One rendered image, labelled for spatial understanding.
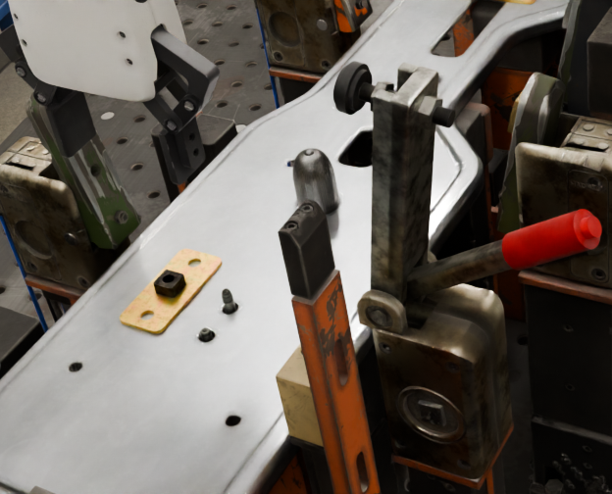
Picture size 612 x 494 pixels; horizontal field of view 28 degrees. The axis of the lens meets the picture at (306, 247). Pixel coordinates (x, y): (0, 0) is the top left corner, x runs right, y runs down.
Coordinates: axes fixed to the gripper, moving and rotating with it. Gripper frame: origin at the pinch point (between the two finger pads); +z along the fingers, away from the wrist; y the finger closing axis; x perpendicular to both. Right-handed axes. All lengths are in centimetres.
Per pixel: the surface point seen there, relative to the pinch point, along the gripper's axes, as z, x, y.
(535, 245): -0.6, 1.1, -28.7
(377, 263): 2.8, 1.9, -19.1
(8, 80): 113, -140, 180
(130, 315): 12.3, 3.6, 1.0
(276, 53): 17.6, -37.9, 15.3
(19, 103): 113, -132, 169
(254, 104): 43, -61, 38
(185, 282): 12.1, -0.6, -1.0
